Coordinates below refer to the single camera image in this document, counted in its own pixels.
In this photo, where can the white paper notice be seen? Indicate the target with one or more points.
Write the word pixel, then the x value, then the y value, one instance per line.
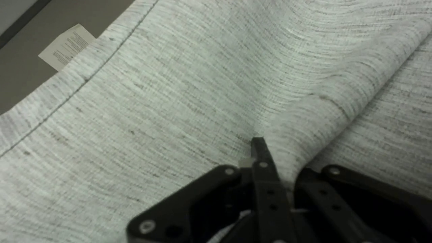
pixel 67 46

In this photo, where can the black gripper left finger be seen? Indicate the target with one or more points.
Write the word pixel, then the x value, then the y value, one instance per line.
pixel 270 203

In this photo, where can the light grey woven curtain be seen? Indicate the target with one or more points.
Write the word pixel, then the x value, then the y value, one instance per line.
pixel 179 113

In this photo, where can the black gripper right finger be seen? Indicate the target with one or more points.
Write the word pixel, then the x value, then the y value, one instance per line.
pixel 359 207

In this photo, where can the grey metal door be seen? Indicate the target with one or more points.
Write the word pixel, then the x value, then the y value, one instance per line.
pixel 40 28

